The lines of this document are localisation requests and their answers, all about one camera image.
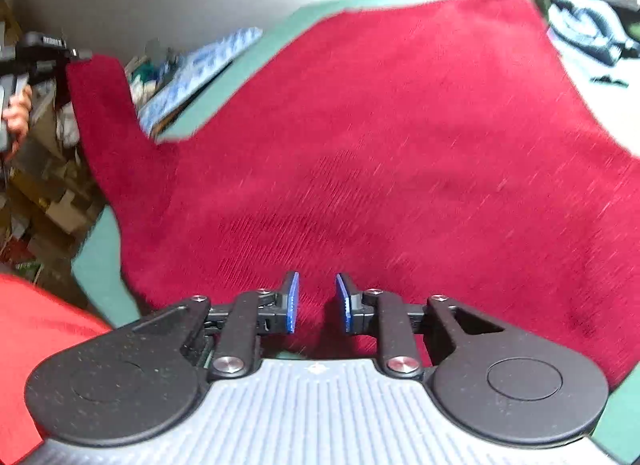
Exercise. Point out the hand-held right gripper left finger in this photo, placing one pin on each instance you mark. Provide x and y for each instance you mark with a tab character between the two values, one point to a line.
291	302

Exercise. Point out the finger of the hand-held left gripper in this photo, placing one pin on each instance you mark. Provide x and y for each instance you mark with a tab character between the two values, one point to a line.
77	55

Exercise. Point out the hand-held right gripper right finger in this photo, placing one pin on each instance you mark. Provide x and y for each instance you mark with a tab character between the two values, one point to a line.
344	305

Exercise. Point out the red knit sweater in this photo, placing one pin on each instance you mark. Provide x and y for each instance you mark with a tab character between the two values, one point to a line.
400	145

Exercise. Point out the person's left hand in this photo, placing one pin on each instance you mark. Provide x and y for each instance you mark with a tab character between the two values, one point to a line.
19	115

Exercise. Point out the blue white checkered cloth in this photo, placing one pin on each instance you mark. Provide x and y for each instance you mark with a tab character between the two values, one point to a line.
200	65

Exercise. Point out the cluttered cardboard boxes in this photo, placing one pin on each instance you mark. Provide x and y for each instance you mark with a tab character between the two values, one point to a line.
45	205

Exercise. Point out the person's red garment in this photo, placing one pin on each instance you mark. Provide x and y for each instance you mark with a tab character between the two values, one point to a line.
40	325

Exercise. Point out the blue knit sweater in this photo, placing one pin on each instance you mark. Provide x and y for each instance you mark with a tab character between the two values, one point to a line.
585	20

